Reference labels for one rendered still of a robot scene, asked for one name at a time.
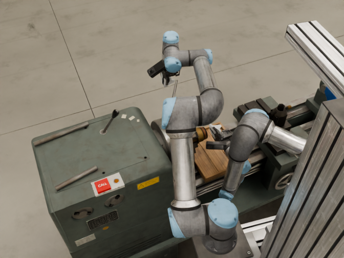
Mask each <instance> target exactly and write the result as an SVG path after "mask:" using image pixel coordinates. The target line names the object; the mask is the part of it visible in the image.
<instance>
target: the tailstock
mask: <svg viewBox="0 0 344 258"><path fill-rule="evenodd" d="M325 89H326V85H325V84H324V83H323V82H322V80H321V81H320V84H319V88H318V89H317V91H316V94H315V96H313V97H310V98H308V99H307V100H306V103H305V105H306V106H307V107H308V108H309V109H310V110H311V111H312V112H313V113H314V114H315V115H317V113H318V111H319V108H320V106H321V103H322V102H323V101H327V98H326V95H325Z"/></svg>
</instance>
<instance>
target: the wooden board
mask: <svg viewBox="0 0 344 258"><path fill-rule="evenodd" d="M212 125H221V128H220V130H221V132H222V130H225V129H226V128H224V126H223V125H222V123H221V122H217V123H214V124H212ZM205 129H206V131H207V134H208V138H207V139H205V140H203V141H202V142H199V144H198V147H197V148H195V149H196V153H194V155H195V167H196V169H197V170H198V172H199V173H200V175H201V176H202V178H203V180H204V181H205V183H206V182H208V181H211V180H213V179H216V178H218V177H220V176H223V175H225V173H226V169H227V165H228V161H229V158H228V157H227V156H226V154H225V152H224V150H219V149H206V141H214V139H213V137H212V135H211V132H210V129H209V126H206V127H205Z"/></svg>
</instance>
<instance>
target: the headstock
mask: <svg viewBox="0 0 344 258"><path fill-rule="evenodd" d="M123 114H124V115H127V116H126V118H122V115H123ZM132 116H134V117H135V118H134V119H132V120H129V118H131V117H132ZM111 117H112V113H110V114H107V115H103V116H100V117H97V118H94V119H91V120H88V121H85V122H88V124H89V125H88V126H86V127H83V128H81V129H78V130H76V131H73V132H71V133H68V134H66V135H63V136H61V137H58V138H55V139H53V140H50V141H48V142H45V143H43V144H40V145H37V146H34V143H33V142H35V141H38V140H40V139H43V138H45V137H48V136H51V135H54V134H56V133H59V132H62V131H64V130H67V129H69V128H72V127H74V126H77V125H79V124H82V123H84V122H82V123H78V124H75V125H72V126H69V127H65V128H62V129H60V130H57V131H53V132H50V133H47V134H44V135H41V136H38V137H35V138H33V139H32V141H31V144H32V148H33V152H34V156H35V160H36V165H37V169H38V173H39V177H40V181H41V185H42V189H43V192H44V196H45V200H46V204H47V209H48V213H49V215H50V217H51V218H52V220H53V222H54V224H55V226H56V228H57V229H58V231H59V233H60V235H61V237H62V239H63V240H64V242H65V244H66V246H67V248H68V250H69V251H71V252H74V251H76V250H79V249H81V248H83V247H86V246H88V245H91V244H94V243H96V242H98V241H101V240H103V239H105V238H108V237H110V236H112V235H115V234H117V233H120V232H122V231H124V230H127V229H129V228H131V227H134V226H136V225H139V224H141V223H143V222H146V221H148V220H151V219H153V218H155V217H158V216H160V215H162V214H165V213H167V212H168V208H170V207H171V202H172V201H173V200H174V198H175V196H174V183H173V168H172V163H171V161H170V160H169V158H168V156H167V154H166V153H165V151H164V149H163V147H162V146H161V144H160V142H159V140H158V139H157V137H156V135H155V134H154V132H153V130H152V128H151V127H150V125H149V123H148V121H147V120H146V118H145V116H144V115H143V113H142V111H141V110H140V109H139V108H138V107H135V106H132V107H128V108H125V109H122V110H119V115H118V116H117V117H116V118H114V119H113V120H112V122H111V123H110V125H109V126H108V128H107V129H106V130H107V133H106V134H104V135H102V134H101V133H100V131H101V130H102V129H104V128H105V127H106V125H107V123H108V122H109V120H110V119H111ZM138 119H139V122H137V120H138ZM95 165H96V166H97V168H98V169H97V170H96V171H94V172H92V173H90V174H88V175H86V176H84V177H82V178H80V179H79V180H77V181H75V182H73V183H71V184H69V185H67V186H65V187H63V188H62V189H60V190H58V191H57V190H56V188H55V186H56V185H58V184H60V183H62V182H64V181H66V180H68V179H70V178H72V177H74V176H76V175H77V174H79V173H81V172H83V171H85V170H87V169H89V168H91V167H93V166H95ZM116 173H120V175H121V178H122V180H123V183H124V185H125V187H123V188H121V189H118V190H115V191H112V192H109V193H106V194H103V195H100V196H98V197H96V196H95V194H94V191H93V188H92V185H91V183H92V182H94V181H97V180H100V179H103V178H105V177H108V176H111V175H113V174H116ZM115 195H116V196H115ZM112 196H114V197H112Z"/></svg>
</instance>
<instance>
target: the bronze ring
mask: <svg viewBox="0 0 344 258"><path fill-rule="evenodd" d="M196 131H197V133H198V136H199V138H197V139H194V140H193V143H194V142H197V143H198V144H199V142H202V141H203V140H205V139H207V138H208V134H207V131H206V129H205V127H203V126H202V127H197V128H196Z"/></svg>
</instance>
